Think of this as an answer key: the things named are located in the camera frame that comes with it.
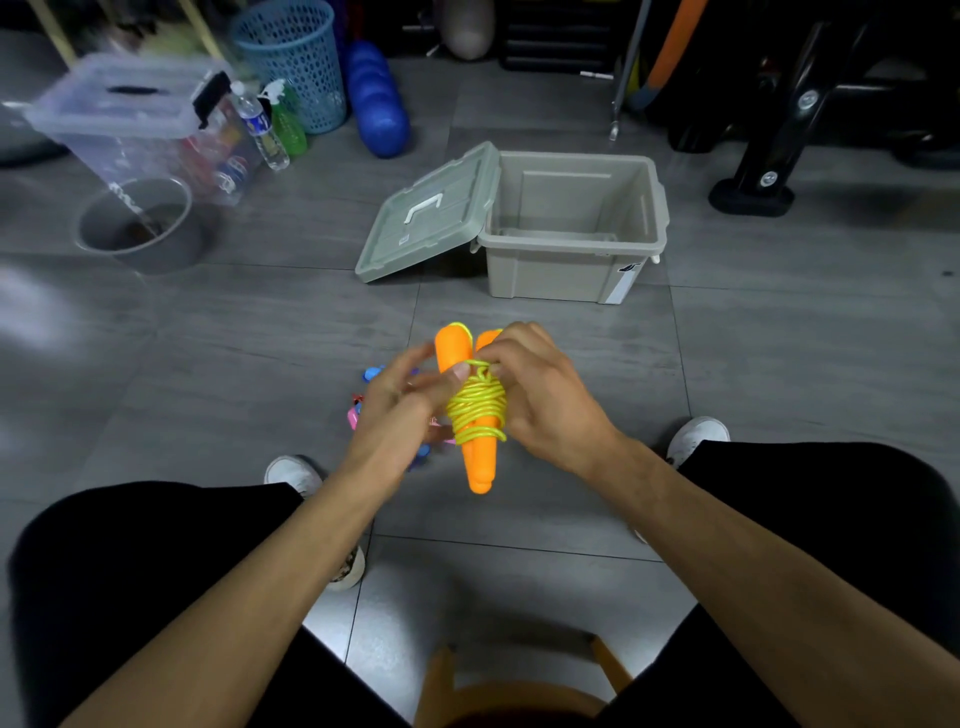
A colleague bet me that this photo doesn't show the white right shoe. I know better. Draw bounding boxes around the white right shoe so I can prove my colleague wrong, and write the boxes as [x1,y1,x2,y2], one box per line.
[633,416,732,545]

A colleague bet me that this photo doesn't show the grey metal bowl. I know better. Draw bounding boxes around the grey metal bowl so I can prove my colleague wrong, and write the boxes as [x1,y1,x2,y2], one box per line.
[72,176,211,275]

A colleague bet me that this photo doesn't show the person's right hand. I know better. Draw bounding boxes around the person's right hand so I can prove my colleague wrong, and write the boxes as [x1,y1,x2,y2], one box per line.
[476,321,628,481]

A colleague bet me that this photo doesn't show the grey-green box lid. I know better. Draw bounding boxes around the grey-green box lid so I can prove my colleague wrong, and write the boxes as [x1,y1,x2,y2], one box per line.
[353,140,502,285]

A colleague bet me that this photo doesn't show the orange and green foam stick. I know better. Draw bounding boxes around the orange and green foam stick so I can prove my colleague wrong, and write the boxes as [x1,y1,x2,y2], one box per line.
[628,0,710,112]

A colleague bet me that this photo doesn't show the white shoe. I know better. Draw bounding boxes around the white shoe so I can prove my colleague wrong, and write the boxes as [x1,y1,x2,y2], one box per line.
[633,416,732,545]
[263,455,367,592]

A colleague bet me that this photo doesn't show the grey plastic storage box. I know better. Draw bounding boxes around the grey plastic storage box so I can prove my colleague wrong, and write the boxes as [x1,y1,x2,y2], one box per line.
[470,151,670,306]

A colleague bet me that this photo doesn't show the orange-handled yellow jump rope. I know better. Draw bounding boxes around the orange-handled yellow jump rope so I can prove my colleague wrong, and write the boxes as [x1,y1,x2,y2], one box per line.
[434,321,511,496]

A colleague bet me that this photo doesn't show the clear plastic lidded bin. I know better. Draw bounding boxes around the clear plastic lidded bin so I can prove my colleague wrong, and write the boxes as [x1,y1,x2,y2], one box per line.
[22,52,260,208]

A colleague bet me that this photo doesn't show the green spray bottle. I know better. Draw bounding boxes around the green spray bottle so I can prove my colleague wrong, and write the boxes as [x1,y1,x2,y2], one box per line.
[258,78,309,159]

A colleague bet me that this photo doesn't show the person's left forearm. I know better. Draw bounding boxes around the person's left forearm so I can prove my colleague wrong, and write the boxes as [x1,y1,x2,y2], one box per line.
[59,472,384,728]

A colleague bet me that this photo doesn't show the person's left hand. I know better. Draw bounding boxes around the person's left hand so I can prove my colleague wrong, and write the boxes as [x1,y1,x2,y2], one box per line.
[341,362,472,496]

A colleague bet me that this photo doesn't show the clear water bottle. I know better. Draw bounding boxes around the clear water bottle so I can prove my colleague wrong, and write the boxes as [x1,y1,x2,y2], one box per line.
[228,80,292,172]

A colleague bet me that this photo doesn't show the person's leg black trousers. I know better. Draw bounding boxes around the person's leg black trousers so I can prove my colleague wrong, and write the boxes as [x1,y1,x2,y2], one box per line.
[599,440,960,728]
[8,481,410,728]

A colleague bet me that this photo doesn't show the black dumbbell rack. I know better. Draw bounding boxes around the black dumbbell rack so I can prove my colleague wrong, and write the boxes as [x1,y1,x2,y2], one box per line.
[663,0,960,219]

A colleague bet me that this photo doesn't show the beige exercise ball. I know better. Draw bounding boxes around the beige exercise ball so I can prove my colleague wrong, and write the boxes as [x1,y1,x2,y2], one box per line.
[438,0,496,61]

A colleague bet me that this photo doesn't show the person's right leg black trousers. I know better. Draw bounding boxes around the person's right leg black trousers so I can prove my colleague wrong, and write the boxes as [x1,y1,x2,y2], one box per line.
[599,440,960,728]

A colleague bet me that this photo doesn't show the light blue mesh basket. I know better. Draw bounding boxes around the light blue mesh basket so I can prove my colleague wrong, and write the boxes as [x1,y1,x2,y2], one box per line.
[228,0,348,136]

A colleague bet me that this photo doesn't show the white left shoe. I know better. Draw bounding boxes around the white left shoe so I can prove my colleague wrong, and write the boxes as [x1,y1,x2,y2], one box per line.
[263,455,367,592]

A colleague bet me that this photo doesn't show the wooden stool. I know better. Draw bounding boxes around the wooden stool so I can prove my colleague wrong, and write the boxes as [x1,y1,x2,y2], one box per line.
[414,635,635,728]

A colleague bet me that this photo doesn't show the person's left leg black trousers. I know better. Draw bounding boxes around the person's left leg black trousers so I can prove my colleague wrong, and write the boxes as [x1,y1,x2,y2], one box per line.
[8,481,410,728]

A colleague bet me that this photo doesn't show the person's right forearm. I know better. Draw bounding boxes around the person's right forearm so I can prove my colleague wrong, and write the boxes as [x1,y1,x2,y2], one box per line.
[592,442,960,728]

